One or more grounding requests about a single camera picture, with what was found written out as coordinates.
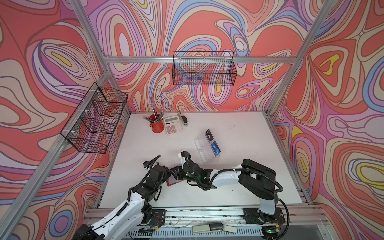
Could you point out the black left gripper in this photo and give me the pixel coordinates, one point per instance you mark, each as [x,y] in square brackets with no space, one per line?
[166,173]

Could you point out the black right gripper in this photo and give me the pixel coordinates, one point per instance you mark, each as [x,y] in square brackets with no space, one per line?
[178,172]

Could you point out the red leather card holder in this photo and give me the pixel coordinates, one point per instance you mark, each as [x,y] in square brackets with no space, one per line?
[174,180]

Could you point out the clear acrylic card stand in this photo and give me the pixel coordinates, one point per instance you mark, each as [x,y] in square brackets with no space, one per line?
[204,149]

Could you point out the blue credit card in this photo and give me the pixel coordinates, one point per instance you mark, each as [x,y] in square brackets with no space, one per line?
[215,148]

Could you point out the black VIP credit card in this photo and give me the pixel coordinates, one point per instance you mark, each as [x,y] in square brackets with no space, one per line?
[209,136]

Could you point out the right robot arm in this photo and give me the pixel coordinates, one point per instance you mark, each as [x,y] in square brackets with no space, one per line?
[256,178]

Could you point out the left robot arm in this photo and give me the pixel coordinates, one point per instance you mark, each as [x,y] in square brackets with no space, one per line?
[133,211]

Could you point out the pink desk calculator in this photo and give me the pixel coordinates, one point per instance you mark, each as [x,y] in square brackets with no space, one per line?
[173,125]

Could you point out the grey black stapler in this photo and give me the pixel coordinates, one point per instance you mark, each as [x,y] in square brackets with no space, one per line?
[183,118]

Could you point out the red metal pen bucket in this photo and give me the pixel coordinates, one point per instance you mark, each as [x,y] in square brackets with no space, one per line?
[157,127]

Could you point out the grey foot pedal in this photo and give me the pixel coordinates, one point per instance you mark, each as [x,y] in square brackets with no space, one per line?
[212,228]

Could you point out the pens and pencils bunch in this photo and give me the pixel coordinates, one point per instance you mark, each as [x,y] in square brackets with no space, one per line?
[155,117]

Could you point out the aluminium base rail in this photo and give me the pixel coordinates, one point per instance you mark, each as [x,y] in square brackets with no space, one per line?
[178,217]

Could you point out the black wire basket left wall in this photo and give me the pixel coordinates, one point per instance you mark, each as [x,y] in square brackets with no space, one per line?
[92,126]

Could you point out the black wire basket wall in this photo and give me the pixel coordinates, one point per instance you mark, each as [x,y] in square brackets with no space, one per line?
[208,68]
[92,126]

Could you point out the black wire basket back wall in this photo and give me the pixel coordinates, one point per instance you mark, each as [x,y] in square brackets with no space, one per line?
[208,68]

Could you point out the aluminium frame post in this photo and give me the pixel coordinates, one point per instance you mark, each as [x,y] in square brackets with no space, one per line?
[107,77]

